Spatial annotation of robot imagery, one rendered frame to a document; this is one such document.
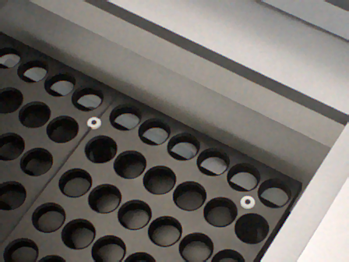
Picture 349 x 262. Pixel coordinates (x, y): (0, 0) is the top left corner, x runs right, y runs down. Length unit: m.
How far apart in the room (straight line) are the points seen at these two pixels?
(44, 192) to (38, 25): 0.15
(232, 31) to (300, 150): 0.11
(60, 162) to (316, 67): 0.11
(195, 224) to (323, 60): 0.08
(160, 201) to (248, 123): 0.11
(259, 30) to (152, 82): 0.13
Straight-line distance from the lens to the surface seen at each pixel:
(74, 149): 0.40
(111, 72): 0.50
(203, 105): 0.48
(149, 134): 0.46
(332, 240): 0.31
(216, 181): 0.39
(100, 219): 0.38
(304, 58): 0.36
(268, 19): 0.37
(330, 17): 0.36
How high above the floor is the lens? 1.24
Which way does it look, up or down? 60 degrees down
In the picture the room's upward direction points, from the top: 2 degrees counter-clockwise
